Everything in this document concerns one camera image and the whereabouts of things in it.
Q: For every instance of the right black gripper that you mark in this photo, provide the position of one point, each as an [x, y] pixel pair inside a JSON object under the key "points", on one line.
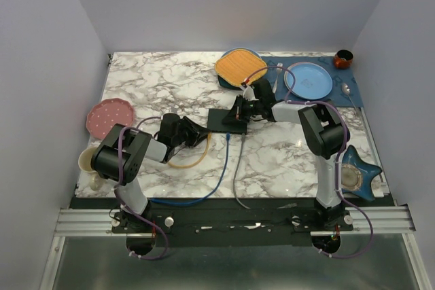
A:
{"points": [[236, 115]]}

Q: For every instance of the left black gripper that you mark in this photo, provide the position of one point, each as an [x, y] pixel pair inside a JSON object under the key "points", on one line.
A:
{"points": [[197, 133]]}

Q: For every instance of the black network switch box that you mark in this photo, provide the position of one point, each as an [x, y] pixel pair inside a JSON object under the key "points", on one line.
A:
{"points": [[217, 122]]}

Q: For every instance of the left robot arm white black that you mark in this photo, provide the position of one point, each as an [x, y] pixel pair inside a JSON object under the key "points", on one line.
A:
{"points": [[121, 153]]}

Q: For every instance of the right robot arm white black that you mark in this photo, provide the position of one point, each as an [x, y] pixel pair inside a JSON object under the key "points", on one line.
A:
{"points": [[324, 129]]}

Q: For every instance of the dark teal square plate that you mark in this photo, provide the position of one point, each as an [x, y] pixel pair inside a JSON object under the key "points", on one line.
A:
{"points": [[221, 81]]}

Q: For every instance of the silver fork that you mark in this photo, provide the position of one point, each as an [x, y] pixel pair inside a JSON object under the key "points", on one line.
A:
{"points": [[278, 73]]}

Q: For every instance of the blue round plate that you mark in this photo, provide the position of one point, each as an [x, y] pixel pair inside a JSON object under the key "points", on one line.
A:
{"points": [[308, 81]]}

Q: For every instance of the pink dotted plate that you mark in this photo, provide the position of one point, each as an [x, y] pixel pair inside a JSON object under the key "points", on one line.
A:
{"points": [[103, 116]]}

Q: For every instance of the blue cloth placemat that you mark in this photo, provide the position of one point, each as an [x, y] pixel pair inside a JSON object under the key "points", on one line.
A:
{"points": [[338, 76]]}

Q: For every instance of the silver spoon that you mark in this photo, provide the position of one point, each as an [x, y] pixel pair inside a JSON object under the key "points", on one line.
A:
{"points": [[346, 90]]}

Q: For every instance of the cream ceramic cup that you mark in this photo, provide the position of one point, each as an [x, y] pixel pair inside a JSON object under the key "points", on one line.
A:
{"points": [[84, 163]]}

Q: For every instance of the red brown small bowl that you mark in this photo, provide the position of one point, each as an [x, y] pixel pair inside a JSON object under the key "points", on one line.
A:
{"points": [[343, 59]]}

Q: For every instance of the blue star shaped dish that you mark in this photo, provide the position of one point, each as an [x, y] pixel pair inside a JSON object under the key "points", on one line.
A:
{"points": [[357, 175]]}

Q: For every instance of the black mounting base rail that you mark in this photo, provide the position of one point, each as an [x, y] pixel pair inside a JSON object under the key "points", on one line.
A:
{"points": [[299, 222]]}

